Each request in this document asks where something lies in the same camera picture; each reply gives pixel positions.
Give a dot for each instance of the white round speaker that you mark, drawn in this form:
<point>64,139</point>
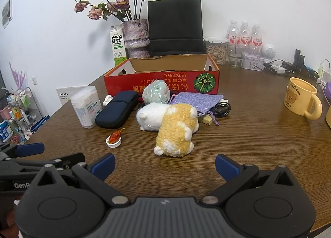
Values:
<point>269,51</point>

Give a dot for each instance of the white flat box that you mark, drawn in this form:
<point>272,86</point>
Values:
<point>64,95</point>

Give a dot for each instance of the yellow plush toy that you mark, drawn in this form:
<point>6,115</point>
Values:
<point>175,129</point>

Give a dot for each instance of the white green milk carton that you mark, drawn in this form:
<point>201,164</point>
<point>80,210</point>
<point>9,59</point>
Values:
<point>118,46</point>

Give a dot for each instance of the purple wall decal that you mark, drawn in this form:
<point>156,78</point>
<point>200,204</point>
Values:
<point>16,77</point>

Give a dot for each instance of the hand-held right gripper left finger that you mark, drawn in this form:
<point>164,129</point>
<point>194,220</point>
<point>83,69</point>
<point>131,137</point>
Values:
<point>104,166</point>

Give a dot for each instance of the black paper bag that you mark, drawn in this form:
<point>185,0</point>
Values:
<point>175,20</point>

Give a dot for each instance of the black upright device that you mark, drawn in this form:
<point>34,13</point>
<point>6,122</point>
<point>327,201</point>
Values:
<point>298,58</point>

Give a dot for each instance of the small tan block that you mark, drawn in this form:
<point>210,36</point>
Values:
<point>207,120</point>

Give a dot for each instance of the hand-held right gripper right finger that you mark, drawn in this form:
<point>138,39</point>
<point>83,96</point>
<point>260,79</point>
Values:
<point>225,166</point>

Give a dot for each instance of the clear cotton swab box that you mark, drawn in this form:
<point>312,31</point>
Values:
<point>86,108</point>

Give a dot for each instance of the yellow bear mug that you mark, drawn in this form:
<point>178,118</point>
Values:
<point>300,98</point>

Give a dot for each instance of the clear container of pellets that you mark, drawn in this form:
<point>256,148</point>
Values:
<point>216,53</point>

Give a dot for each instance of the red cardboard box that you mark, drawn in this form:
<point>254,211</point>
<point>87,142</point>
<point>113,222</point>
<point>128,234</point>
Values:
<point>165,82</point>

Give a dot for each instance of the black power strip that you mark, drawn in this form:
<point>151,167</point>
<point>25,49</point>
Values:
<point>310,72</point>

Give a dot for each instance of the clear drinking glass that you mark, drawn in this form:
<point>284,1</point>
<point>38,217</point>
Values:
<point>235,59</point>

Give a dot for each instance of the white wall outlet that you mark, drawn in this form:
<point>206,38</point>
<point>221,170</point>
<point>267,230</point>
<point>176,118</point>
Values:
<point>34,80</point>

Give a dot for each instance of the pale tin box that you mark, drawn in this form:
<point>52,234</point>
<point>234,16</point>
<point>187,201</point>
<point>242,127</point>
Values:
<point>254,62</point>

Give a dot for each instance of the purple fuzzy vase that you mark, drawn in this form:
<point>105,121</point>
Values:
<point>135,36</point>

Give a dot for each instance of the white charger plug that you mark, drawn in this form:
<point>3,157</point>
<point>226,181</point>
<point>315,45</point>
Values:
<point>278,69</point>

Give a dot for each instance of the small white dish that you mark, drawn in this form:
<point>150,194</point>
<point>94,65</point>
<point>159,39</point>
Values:
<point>113,144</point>

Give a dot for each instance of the wall picture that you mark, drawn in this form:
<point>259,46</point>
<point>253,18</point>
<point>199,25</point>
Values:
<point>6,11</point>

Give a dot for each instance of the brown wooden desk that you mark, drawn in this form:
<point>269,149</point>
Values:
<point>258,137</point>

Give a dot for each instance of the navy zip case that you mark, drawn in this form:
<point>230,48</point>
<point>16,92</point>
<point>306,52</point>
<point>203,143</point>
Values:
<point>116,111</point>

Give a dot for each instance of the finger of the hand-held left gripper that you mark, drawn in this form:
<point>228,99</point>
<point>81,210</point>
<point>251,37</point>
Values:
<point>64,160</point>
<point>29,149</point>

